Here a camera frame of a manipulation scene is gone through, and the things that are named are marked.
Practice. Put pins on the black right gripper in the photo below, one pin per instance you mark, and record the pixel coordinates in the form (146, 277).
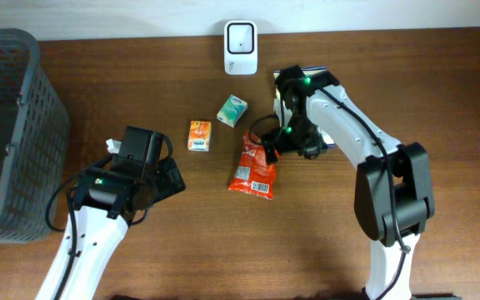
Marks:
(312, 147)

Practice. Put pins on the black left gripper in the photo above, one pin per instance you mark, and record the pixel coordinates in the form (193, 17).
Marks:
(169, 177)

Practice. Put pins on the cream blue chip bag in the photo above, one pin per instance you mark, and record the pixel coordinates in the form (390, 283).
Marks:
(293, 86)

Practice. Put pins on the red snack packet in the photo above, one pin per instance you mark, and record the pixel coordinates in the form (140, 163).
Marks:
(253, 175)

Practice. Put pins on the orange tissue pack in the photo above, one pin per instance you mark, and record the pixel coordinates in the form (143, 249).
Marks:
(199, 136)

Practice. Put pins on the teal tissue pack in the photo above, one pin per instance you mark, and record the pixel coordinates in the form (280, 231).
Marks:
(232, 110)

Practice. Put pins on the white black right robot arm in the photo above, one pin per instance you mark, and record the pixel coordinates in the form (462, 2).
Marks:
(393, 198)

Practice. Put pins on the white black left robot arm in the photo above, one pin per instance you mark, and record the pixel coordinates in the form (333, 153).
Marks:
(103, 201)

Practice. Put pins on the white barcode scanner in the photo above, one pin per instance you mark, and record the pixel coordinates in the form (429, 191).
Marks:
(240, 47)

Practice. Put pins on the grey plastic basket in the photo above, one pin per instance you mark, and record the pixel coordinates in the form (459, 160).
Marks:
(34, 133)

